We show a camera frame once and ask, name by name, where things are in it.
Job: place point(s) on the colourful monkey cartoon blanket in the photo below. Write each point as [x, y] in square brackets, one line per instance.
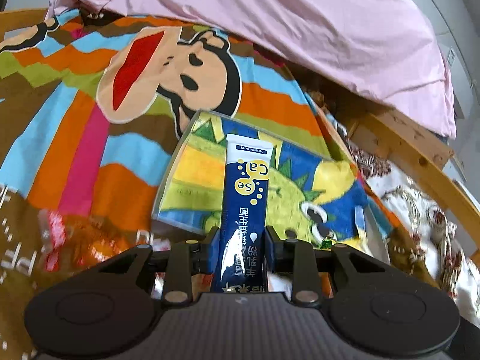
[92, 110]

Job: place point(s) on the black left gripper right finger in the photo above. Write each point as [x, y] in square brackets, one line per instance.
[298, 259]

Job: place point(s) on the clear tray with dinosaur towel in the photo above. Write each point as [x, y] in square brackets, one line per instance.
[313, 198]

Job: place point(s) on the white floral bedsheet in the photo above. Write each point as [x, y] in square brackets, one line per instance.
[431, 251]

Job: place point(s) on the orange candies in clear bag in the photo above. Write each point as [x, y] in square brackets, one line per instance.
[73, 242]

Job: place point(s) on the pink draped sheet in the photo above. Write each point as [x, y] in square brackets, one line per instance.
[382, 50]

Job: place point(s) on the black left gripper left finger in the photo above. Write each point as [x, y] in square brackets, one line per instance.
[186, 260]

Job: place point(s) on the wooden bed frame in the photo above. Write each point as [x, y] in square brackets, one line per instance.
[416, 157]

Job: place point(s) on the blue white sachet packet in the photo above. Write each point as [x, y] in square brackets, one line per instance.
[242, 213]

